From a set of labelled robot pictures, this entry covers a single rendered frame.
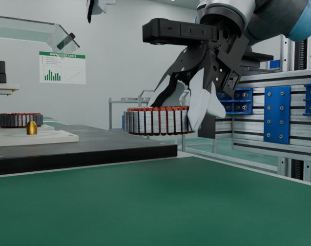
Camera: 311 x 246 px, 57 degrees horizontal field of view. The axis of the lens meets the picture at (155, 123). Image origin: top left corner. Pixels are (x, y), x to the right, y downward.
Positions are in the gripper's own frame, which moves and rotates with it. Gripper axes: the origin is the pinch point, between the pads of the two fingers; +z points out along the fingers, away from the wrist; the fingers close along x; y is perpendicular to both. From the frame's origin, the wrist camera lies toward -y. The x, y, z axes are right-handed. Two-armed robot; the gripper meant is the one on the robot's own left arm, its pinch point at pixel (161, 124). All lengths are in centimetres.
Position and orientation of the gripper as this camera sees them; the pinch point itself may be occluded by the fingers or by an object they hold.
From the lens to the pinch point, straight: 41.6
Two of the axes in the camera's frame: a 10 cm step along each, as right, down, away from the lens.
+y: 7.5, 4.7, 4.6
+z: -4.3, 8.8, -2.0
